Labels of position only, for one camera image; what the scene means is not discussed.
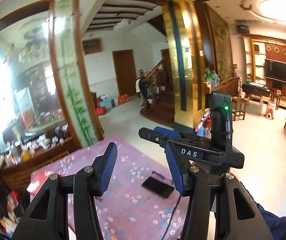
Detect black smartphone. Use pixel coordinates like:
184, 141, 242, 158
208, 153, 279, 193
142, 177, 174, 199

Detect striped ribbon tag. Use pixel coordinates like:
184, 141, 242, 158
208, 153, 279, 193
195, 108, 211, 133

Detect small wooden stool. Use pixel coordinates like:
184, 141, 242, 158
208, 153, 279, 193
231, 98, 247, 121

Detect red floral box lid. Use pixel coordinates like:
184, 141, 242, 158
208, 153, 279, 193
27, 168, 63, 196

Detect purple floral bedspread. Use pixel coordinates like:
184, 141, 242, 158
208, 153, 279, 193
38, 136, 189, 239

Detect wooden stair railing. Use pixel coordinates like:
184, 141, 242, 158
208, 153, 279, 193
142, 58, 166, 106

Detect wooden dresser counter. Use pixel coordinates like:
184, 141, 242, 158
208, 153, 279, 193
0, 134, 84, 190

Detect brown wooden door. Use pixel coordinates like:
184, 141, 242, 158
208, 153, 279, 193
112, 50, 136, 96

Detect television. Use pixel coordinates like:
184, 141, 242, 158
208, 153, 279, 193
264, 59, 286, 82

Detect black frame eyeglasses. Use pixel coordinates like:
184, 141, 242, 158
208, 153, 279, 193
152, 171, 172, 180

